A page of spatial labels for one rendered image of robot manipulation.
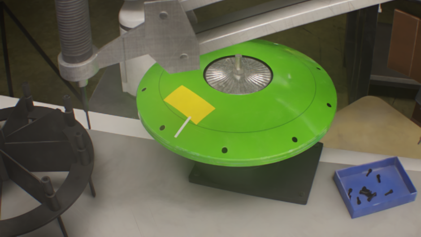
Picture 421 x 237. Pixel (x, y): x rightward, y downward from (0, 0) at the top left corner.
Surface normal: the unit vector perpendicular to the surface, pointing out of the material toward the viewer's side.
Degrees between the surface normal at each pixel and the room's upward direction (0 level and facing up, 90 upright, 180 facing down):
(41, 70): 0
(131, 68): 90
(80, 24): 90
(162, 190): 0
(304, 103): 21
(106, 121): 0
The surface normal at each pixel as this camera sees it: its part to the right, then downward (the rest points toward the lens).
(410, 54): -0.60, 0.49
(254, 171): 0.39, 0.55
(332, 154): -0.01, -0.79
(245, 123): 0.00, -0.58
